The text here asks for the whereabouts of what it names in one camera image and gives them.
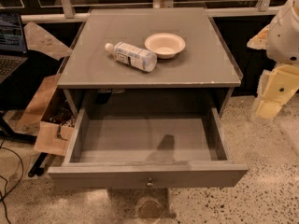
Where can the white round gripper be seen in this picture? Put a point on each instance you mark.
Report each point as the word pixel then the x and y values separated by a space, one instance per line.
pixel 284 41

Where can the clear blue plastic bottle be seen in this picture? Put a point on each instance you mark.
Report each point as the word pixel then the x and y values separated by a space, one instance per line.
pixel 136 57

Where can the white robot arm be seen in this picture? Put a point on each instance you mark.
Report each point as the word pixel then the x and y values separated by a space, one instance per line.
pixel 280 40

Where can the round metal drawer knob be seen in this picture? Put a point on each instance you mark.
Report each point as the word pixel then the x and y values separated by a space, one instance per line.
pixel 149 183

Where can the grey open top drawer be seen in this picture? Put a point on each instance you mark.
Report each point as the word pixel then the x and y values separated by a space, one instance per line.
pixel 172 136

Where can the grey wooden cabinet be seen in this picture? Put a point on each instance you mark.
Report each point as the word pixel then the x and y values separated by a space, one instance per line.
pixel 205 63

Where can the white paper bowl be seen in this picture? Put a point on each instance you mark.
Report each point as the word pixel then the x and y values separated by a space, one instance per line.
pixel 165 45

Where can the open cardboard box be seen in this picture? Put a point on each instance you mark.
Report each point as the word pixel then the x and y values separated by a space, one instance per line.
pixel 47 106

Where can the white metal railing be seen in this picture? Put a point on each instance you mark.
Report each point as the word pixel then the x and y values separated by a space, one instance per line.
pixel 149 6

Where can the black laptop stand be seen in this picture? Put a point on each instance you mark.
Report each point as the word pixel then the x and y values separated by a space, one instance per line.
pixel 9 134

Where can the open laptop computer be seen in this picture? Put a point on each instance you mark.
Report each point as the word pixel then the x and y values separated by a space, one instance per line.
pixel 13 47

